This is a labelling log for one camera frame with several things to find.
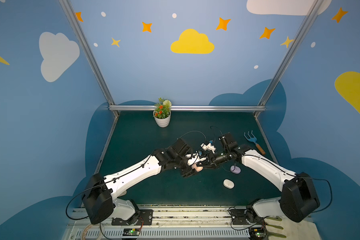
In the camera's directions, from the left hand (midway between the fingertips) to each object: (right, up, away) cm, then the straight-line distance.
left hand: (196, 165), depth 75 cm
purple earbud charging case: (+25, -6, +15) cm, 30 cm away
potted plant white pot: (-22, +23, +33) cm, 45 cm away
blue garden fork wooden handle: (+45, +11, +31) cm, 56 cm away
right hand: (+2, 0, -2) cm, 2 cm away
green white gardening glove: (+41, -29, -5) cm, 51 cm away
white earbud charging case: (+20, -13, +9) cm, 25 cm away
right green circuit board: (+29, -32, -4) cm, 44 cm away
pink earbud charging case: (0, -1, -3) cm, 4 cm away
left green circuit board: (-32, -31, -5) cm, 45 cm away
